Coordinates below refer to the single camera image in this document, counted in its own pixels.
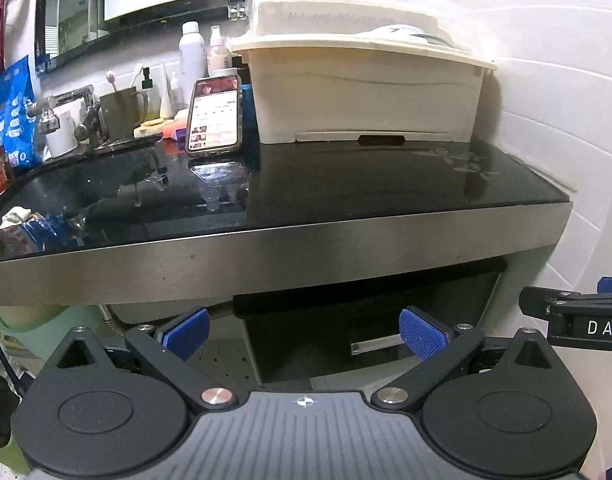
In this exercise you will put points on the blue printed packet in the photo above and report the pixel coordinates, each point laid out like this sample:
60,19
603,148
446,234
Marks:
13,110

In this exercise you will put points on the crumpled white tissue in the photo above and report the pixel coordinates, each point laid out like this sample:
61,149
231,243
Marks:
17,217

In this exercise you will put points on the tall white bottle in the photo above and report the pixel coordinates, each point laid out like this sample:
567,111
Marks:
193,57

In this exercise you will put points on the pink toothbrush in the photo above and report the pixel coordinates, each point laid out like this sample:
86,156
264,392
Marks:
111,81

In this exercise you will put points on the yellow soap bar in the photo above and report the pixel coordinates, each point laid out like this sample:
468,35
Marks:
151,128

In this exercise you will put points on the white cup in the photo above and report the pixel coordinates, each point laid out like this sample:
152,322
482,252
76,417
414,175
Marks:
62,135

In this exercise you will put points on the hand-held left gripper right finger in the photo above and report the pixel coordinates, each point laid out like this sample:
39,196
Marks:
421,334

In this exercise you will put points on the black steel-edged counter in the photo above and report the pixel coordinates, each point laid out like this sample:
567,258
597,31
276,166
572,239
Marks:
336,185

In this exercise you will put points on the black drawer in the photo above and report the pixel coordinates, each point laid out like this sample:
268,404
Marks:
366,320

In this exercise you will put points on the wall mirror cabinet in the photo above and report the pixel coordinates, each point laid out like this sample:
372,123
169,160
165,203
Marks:
68,10

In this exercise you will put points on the cream plastic dish rack box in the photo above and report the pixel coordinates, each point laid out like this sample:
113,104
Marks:
361,75

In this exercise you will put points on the clear spray bottle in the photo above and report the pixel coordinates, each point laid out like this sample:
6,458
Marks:
217,52

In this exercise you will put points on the black pump bottle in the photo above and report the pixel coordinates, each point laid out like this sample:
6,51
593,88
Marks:
148,92

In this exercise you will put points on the chrome faucet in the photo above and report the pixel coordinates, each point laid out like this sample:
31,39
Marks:
81,112

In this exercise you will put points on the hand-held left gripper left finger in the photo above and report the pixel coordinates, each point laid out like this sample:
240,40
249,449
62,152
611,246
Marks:
188,331

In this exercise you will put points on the green plastic basin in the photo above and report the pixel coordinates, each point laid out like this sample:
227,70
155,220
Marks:
41,327

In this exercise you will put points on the green mug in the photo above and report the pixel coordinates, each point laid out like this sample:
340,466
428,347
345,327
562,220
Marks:
120,112

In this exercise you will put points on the smartphone in dark case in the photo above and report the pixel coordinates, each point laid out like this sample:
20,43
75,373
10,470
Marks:
215,115

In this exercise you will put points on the white tube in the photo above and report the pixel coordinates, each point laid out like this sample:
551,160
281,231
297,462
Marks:
165,100

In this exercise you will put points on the white toothbrush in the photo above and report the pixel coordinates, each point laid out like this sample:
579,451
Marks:
136,75

